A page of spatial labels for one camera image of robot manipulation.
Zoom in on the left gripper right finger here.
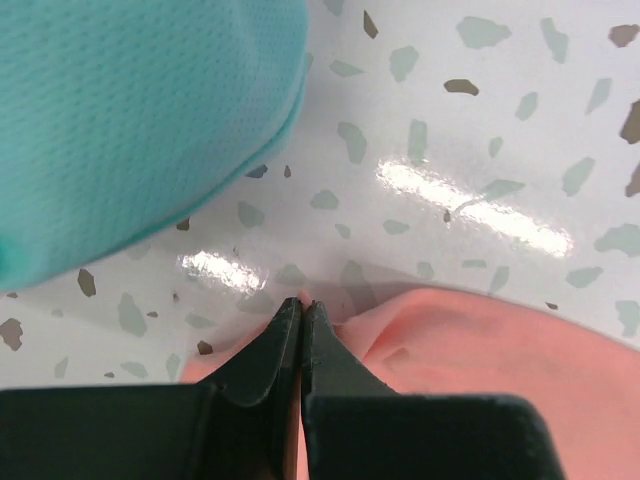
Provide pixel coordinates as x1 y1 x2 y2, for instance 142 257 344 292
301 302 563 479

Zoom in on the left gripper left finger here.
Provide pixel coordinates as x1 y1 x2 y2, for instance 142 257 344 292
1 298 302 479

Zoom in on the teal t shirt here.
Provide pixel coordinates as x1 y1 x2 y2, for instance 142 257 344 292
1 0 309 291

